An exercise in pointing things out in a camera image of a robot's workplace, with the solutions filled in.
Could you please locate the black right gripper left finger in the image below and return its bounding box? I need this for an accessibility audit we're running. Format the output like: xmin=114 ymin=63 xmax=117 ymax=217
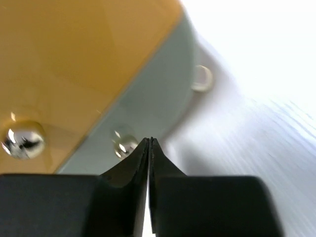
xmin=0 ymin=138 xmax=150 ymax=237

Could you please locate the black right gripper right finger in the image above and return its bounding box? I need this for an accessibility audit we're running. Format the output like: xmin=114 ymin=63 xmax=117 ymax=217
xmin=149 ymin=138 xmax=284 ymax=237

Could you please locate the silver drawer knob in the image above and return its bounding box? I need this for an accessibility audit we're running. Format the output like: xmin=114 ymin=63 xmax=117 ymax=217
xmin=111 ymin=125 xmax=139 ymax=160
xmin=0 ymin=120 xmax=46 ymax=160

